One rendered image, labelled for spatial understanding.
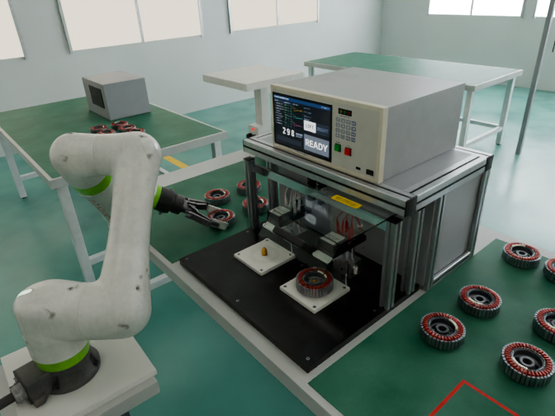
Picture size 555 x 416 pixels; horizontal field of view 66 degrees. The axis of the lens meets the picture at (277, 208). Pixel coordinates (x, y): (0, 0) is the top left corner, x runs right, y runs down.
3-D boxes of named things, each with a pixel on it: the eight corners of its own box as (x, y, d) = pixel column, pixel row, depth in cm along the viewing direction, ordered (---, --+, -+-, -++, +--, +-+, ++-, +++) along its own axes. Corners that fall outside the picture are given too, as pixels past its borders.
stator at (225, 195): (212, 209, 185) (211, 201, 183) (201, 200, 193) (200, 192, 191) (234, 201, 190) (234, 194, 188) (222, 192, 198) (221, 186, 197)
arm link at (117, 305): (139, 334, 91) (157, 120, 111) (62, 337, 90) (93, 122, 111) (155, 340, 103) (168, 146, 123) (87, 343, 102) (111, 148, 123)
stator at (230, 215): (209, 231, 168) (207, 223, 166) (206, 218, 178) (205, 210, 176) (237, 227, 170) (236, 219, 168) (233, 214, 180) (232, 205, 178)
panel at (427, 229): (422, 286, 130) (434, 197, 116) (280, 212, 175) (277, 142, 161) (424, 285, 131) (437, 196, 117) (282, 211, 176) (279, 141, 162)
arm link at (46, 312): (92, 371, 99) (72, 307, 90) (22, 375, 99) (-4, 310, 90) (109, 331, 111) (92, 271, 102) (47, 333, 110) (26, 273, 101)
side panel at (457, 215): (426, 291, 131) (440, 196, 116) (418, 287, 133) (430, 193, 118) (473, 256, 147) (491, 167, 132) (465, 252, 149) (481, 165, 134)
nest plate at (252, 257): (261, 276, 138) (260, 272, 137) (234, 257, 148) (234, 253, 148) (296, 257, 146) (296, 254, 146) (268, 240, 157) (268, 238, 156)
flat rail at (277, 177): (391, 234, 112) (392, 224, 110) (248, 169, 154) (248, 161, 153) (394, 232, 112) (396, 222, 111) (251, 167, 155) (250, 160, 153)
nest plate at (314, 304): (314, 314, 121) (314, 310, 121) (279, 289, 132) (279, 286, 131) (349, 290, 130) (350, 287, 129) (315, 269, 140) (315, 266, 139)
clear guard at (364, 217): (323, 276, 98) (323, 253, 95) (258, 236, 115) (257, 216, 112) (408, 225, 116) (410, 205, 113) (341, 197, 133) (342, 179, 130)
